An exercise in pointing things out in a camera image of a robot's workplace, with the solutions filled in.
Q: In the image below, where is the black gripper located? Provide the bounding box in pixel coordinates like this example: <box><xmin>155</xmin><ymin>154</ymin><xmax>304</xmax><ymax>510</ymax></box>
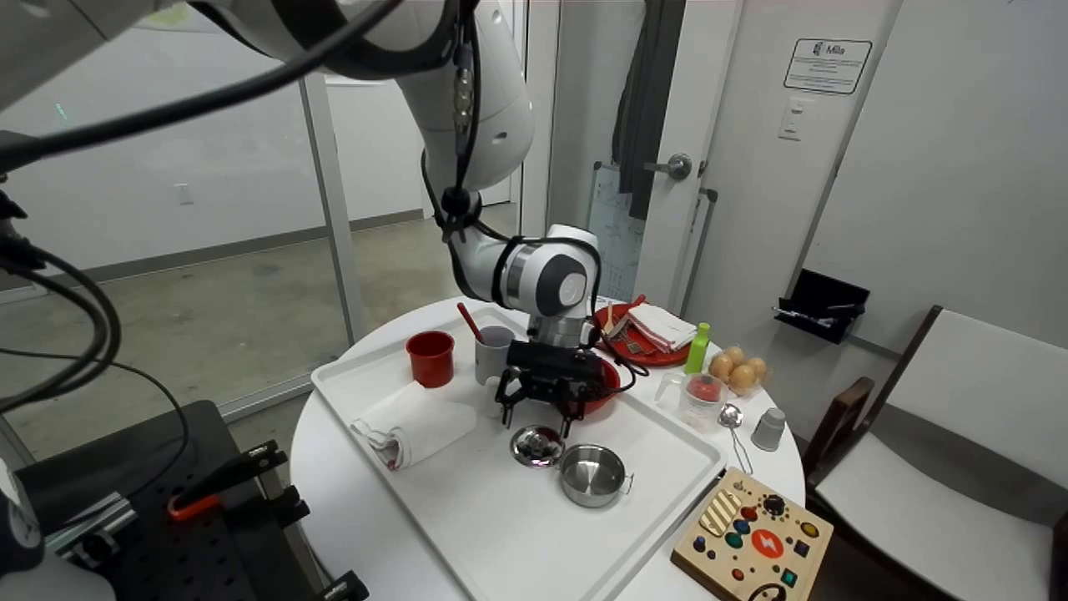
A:
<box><xmin>495</xmin><ymin>341</ymin><xmax>612</xmax><ymax>442</ymax></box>

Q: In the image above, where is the small steel pot lid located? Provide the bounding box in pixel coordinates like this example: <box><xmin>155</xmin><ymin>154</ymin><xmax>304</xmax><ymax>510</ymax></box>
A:
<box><xmin>506</xmin><ymin>424</ymin><xmax>568</xmax><ymax>470</ymax></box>

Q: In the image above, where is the small steel pot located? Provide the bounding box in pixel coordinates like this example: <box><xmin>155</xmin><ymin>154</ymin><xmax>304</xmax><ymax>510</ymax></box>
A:
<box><xmin>555</xmin><ymin>442</ymin><xmax>638</xmax><ymax>513</ymax></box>

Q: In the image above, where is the white plastic tray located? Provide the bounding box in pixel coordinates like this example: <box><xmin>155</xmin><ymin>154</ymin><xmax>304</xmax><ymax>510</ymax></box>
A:
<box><xmin>308</xmin><ymin>305</ymin><xmax>729</xmax><ymax>601</ymax></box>

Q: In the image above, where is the red bowl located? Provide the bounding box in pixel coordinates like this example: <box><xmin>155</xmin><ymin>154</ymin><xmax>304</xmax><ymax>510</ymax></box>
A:
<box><xmin>577</xmin><ymin>351</ymin><xmax>625</xmax><ymax>421</ymax></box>

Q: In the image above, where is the red spoon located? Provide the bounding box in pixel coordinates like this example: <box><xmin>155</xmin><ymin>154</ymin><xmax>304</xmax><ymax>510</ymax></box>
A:
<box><xmin>455</xmin><ymin>301</ymin><xmax>487</xmax><ymax>347</ymax></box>

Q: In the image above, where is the white sandwich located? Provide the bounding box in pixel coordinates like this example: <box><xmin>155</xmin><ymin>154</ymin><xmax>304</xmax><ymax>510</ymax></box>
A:
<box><xmin>606</xmin><ymin>296</ymin><xmax>697</xmax><ymax>359</ymax></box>

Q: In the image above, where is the clear cup with red content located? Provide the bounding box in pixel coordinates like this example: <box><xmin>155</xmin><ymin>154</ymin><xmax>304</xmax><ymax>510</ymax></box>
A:
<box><xmin>679</xmin><ymin>370</ymin><xmax>729</xmax><ymax>432</ymax></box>

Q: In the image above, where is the metal spoon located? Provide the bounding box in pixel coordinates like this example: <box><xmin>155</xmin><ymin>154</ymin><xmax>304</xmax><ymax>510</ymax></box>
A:
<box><xmin>719</xmin><ymin>400</ymin><xmax>759</xmax><ymax>477</ymax></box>

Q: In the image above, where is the small grey cup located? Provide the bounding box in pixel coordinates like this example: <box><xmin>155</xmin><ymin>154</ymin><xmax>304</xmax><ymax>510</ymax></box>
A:
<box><xmin>748</xmin><ymin>406</ymin><xmax>789</xmax><ymax>456</ymax></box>

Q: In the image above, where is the wooden busy board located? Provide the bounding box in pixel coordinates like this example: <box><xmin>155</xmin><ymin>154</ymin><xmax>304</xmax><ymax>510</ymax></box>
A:
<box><xmin>666</xmin><ymin>463</ymin><xmax>839</xmax><ymax>601</ymax></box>

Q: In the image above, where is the black floor bin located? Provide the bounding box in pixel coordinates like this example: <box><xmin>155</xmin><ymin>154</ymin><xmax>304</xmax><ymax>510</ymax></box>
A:
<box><xmin>773</xmin><ymin>268</ymin><xmax>875</xmax><ymax>347</ymax></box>

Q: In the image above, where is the dark hanging coat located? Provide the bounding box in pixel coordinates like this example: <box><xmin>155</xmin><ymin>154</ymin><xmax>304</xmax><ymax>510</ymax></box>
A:
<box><xmin>612</xmin><ymin>0</ymin><xmax>692</xmax><ymax>225</ymax></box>

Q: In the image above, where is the dark chair with white cushions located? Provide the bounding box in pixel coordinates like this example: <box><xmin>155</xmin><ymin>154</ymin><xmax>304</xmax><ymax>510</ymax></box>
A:
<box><xmin>802</xmin><ymin>305</ymin><xmax>1068</xmax><ymax>601</ymax></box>

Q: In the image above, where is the white door sign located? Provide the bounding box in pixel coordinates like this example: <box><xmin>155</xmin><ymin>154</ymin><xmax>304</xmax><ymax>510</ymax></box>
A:
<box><xmin>782</xmin><ymin>35</ymin><xmax>877</xmax><ymax>99</ymax></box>

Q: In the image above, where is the poster with green circle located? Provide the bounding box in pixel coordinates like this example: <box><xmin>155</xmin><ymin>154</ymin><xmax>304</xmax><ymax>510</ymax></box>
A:
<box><xmin>131</xmin><ymin>0</ymin><xmax>229</xmax><ymax>35</ymax></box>

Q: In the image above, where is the silver door handle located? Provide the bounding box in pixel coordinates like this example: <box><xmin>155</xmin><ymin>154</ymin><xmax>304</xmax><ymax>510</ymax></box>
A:
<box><xmin>649</xmin><ymin>154</ymin><xmax>694</xmax><ymax>185</ymax></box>

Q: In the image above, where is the black clamp with orange handle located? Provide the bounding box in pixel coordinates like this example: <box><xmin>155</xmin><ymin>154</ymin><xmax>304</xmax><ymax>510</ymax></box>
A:
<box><xmin>163</xmin><ymin>437</ymin><xmax>291</xmax><ymax>529</ymax></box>

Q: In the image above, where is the thin black cable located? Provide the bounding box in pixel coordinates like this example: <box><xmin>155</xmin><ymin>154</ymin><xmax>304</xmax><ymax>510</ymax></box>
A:
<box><xmin>0</xmin><ymin>344</ymin><xmax>195</xmax><ymax>462</ymax></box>

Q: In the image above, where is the thick black cable loop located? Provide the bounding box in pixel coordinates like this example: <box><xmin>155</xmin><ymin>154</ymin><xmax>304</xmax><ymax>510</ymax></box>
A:
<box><xmin>0</xmin><ymin>237</ymin><xmax>128</xmax><ymax>419</ymax></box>

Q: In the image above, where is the silver metal bracket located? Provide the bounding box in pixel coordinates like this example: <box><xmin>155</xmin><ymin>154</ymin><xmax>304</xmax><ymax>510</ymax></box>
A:
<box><xmin>44</xmin><ymin>488</ymin><xmax>142</xmax><ymax>562</ymax></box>

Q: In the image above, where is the black camera stand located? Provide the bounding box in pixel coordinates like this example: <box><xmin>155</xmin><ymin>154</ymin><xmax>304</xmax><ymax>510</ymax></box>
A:
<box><xmin>0</xmin><ymin>187</ymin><xmax>47</xmax><ymax>285</ymax></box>

